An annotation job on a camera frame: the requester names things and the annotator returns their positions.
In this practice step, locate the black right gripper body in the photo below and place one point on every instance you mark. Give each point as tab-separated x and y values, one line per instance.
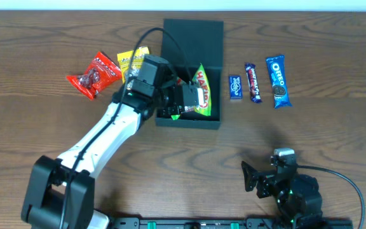
262	181

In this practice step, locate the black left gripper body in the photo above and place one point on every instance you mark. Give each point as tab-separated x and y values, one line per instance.
189	99

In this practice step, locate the green Haribo gummy bag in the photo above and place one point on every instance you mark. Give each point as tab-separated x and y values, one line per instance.
201	81

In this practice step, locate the dark green hinged box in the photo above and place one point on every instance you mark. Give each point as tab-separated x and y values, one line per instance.
203	43

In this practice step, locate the yellow candy bag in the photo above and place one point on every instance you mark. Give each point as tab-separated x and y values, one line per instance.
126	64

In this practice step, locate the blue Eclipse mint box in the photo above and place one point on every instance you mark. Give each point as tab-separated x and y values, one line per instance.
235	87

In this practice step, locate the red candy bag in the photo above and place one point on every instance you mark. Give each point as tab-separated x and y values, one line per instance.
101	73

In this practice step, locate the Dairy Milk chocolate bar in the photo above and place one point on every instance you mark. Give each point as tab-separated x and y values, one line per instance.
255	95

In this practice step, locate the blue Oreo cookie pack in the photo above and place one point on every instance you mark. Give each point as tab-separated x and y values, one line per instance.
276	71

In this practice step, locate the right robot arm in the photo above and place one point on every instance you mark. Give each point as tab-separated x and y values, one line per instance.
296	195

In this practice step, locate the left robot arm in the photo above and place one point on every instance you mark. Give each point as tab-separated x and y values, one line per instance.
60	192

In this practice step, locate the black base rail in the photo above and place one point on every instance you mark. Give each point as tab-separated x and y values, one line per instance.
249	223

